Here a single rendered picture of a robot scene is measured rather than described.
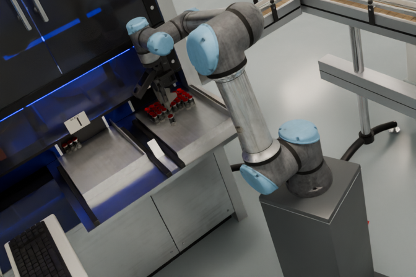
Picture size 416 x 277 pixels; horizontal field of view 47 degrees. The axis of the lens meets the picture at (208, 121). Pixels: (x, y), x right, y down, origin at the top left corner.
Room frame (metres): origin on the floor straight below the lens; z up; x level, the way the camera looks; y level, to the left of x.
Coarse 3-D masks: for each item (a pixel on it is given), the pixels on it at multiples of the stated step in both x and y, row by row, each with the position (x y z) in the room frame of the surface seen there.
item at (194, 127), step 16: (192, 112) 1.57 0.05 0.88; (208, 112) 1.53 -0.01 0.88; (224, 112) 1.48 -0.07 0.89; (160, 128) 1.54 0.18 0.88; (176, 128) 1.50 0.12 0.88; (192, 128) 1.47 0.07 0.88; (208, 128) 1.43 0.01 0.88; (224, 128) 1.39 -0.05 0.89; (176, 144) 1.41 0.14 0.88; (192, 144) 1.34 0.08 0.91
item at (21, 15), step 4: (12, 0) 1.51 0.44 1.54; (16, 0) 1.52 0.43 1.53; (12, 4) 1.51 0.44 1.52; (16, 4) 1.51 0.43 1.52; (16, 8) 1.51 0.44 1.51; (20, 8) 1.52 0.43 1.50; (20, 12) 1.51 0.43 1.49; (20, 16) 1.51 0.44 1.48; (24, 16) 1.51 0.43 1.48; (20, 20) 1.57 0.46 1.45; (24, 20) 1.51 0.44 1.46; (24, 24) 1.51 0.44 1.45; (28, 24) 1.51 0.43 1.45; (28, 28) 1.51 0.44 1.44
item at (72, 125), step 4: (84, 112) 1.58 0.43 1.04; (76, 116) 1.56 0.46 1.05; (80, 116) 1.57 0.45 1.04; (84, 116) 1.57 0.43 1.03; (68, 120) 1.55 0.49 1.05; (72, 120) 1.56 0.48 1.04; (76, 120) 1.56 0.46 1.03; (80, 120) 1.57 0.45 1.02; (84, 120) 1.57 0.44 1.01; (88, 120) 1.58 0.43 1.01; (68, 124) 1.55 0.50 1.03; (72, 124) 1.55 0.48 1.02; (76, 124) 1.56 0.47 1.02; (84, 124) 1.57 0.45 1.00; (68, 128) 1.55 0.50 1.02; (72, 128) 1.55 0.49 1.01; (76, 128) 1.56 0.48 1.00; (80, 128) 1.56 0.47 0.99; (72, 132) 1.55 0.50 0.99
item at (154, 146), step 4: (152, 140) 1.40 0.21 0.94; (148, 144) 1.40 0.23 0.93; (152, 144) 1.40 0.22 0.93; (156, 144) 1.40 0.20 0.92; (152, 148) 1.39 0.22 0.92; (156, 148) 1.39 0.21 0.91; (156, 152) 1.38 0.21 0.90; (160, 152) 1.38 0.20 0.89; (156, 156) 1.37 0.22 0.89; (160, 156) 1.37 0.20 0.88; (164, 156) 1.36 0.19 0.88; (160, 160) 1.35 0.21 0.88; (164, 160) 1.34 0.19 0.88; (168, 160) 1.33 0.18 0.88; (164, 164) 1.32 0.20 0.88; (168, 164) 1.31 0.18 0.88; (172, 164) 1.30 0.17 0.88; (168, 168) 1.29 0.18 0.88; (172, 168) 1.28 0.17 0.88
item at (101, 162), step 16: (112, 128) 1.66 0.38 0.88; (96, 144) 1.59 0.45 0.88; (112, 144) 1.55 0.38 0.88; (128, 144) 1.51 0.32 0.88; (64, 160) 1.56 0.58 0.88; (80, 160) 1.52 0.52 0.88; (96, 160) 1.48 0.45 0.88; (112, 160) 1.45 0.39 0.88; (128, 160) 1.41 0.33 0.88; (144, 160) 1.36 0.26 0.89; (80, 176) 1.42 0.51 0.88; (96, 176) 1.39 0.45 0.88; (112, 176) 1.32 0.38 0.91; (80, 192) 1.29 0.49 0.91; (96, 192) 1.29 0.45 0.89
